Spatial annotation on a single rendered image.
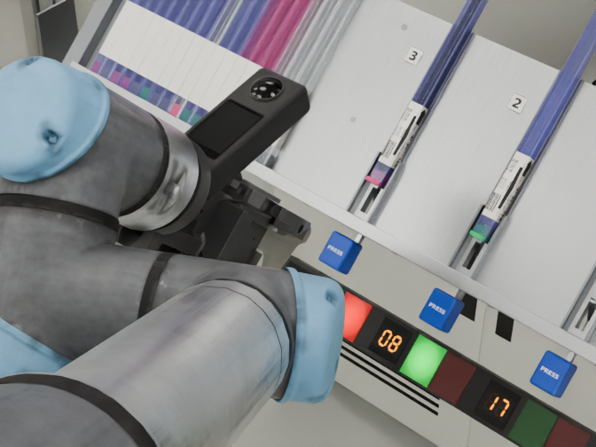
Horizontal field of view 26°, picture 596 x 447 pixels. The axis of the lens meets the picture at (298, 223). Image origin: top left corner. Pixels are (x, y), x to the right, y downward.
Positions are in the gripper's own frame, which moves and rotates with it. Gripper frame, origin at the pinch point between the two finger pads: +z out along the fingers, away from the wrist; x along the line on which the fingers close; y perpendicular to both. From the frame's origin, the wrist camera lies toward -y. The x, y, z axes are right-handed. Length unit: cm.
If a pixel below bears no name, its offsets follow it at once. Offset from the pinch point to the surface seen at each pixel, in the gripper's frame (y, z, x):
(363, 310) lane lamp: 3.9, 10.8, 3.8
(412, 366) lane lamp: 5.9, 10.8, 10.4
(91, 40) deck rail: -6.1, 8.5, -36.2
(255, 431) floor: 29, 77, -33
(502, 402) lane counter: 4.7, 10.8, 18.8
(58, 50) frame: -3.8, 11.7, -42.3
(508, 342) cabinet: 0, 59, 0
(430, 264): -2.3, 7.5, 8.7
